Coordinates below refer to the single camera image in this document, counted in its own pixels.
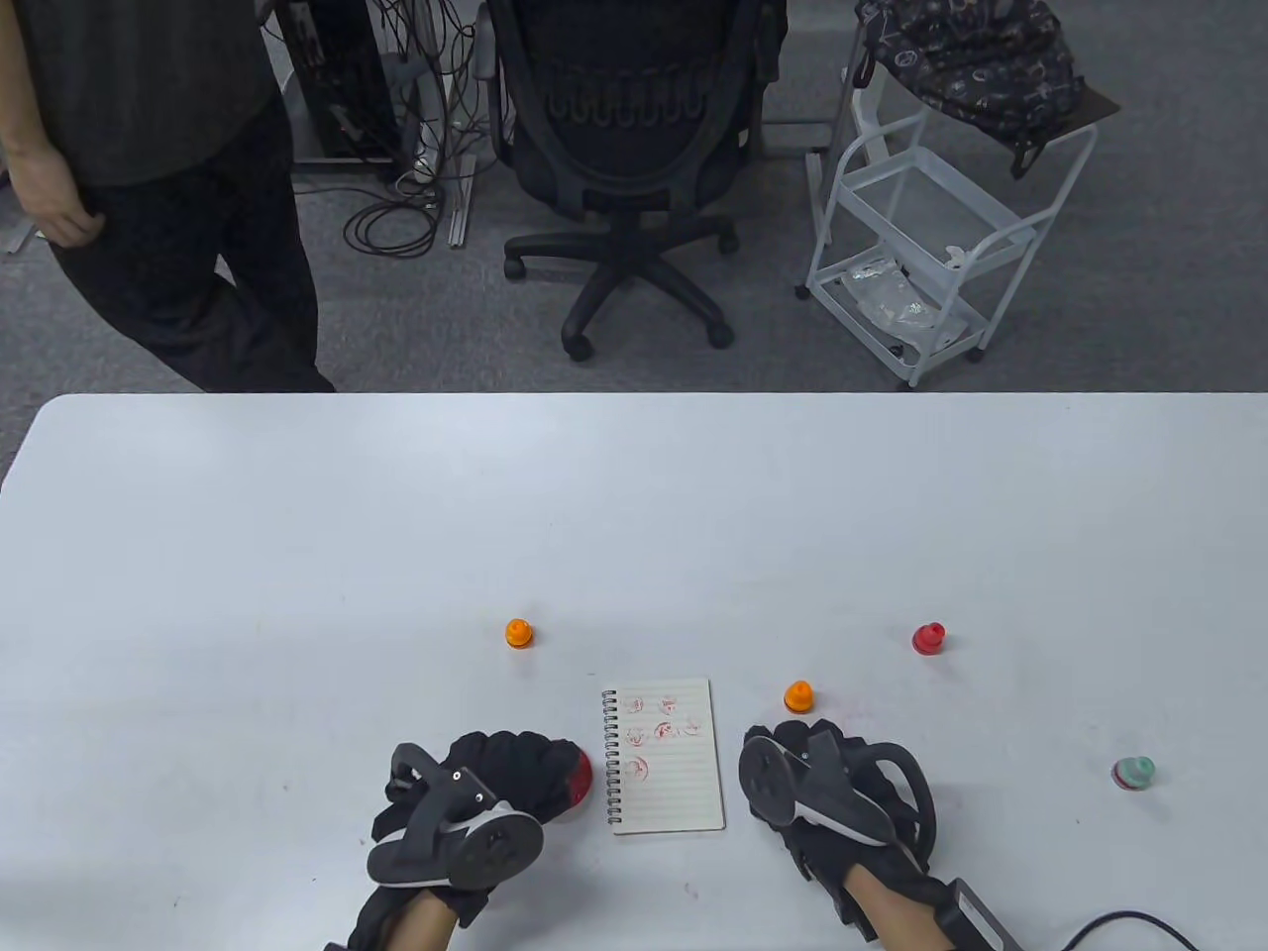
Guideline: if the black computer tower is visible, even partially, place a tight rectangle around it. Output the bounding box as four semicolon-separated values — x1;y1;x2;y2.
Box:
272;0;402;159

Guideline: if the black white left hand controller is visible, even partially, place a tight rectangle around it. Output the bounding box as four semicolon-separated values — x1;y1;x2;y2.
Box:
367;743;546;893

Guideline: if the person's right forearm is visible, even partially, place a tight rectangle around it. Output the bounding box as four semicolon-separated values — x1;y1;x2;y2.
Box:
852;862;952;951

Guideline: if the clear plastic bag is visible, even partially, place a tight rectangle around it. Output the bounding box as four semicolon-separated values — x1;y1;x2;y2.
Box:
842;253;967;343

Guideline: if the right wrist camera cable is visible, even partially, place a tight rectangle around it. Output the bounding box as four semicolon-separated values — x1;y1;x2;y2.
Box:
1060;911;1205;951

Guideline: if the white metal trolley cart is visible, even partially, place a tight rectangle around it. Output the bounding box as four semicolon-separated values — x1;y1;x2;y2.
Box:
795;15;1101;389

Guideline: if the person's left forearm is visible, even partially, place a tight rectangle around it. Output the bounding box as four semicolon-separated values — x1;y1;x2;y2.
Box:
381;892;459;951

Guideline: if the black white hand controller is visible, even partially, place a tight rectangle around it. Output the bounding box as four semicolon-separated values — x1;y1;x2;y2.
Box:
738;728;937;853
367;743;546;893

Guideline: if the black mesh office chair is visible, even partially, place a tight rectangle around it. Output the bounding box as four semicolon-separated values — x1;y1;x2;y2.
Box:
475;0;789;363

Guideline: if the person's left hand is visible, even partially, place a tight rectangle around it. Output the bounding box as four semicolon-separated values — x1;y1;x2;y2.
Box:
347;731;595;951

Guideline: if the black patterned bag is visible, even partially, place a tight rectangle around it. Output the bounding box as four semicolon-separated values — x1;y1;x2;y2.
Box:
854;0;1086;179

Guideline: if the grey floor outlet cover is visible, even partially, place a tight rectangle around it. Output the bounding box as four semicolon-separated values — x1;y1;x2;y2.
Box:
761;119;828;157

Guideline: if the bundle of black cables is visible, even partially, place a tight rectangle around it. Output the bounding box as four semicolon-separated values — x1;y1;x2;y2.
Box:
342;0;486;261

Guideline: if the spiral lined notebook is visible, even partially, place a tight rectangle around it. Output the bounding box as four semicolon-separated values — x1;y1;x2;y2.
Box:
600;677;727;836

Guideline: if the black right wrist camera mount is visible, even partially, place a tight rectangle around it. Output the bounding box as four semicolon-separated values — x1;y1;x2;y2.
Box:
837;877;1021;951

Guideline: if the slim white desk leg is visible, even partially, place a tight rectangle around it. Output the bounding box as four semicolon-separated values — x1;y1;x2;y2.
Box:
411;50;478;249

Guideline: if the black computer stand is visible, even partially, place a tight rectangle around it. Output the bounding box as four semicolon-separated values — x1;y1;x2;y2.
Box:
287;69;422;187

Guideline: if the person's right hand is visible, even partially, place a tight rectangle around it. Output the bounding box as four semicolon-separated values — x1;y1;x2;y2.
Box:
741;720;954;932

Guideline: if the black white right hand controller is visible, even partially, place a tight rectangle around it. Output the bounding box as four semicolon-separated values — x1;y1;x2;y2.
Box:
738;728;937;853

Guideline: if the dark brown flat board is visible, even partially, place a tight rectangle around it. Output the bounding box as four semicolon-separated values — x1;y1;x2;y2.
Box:
1001;79;1122;150

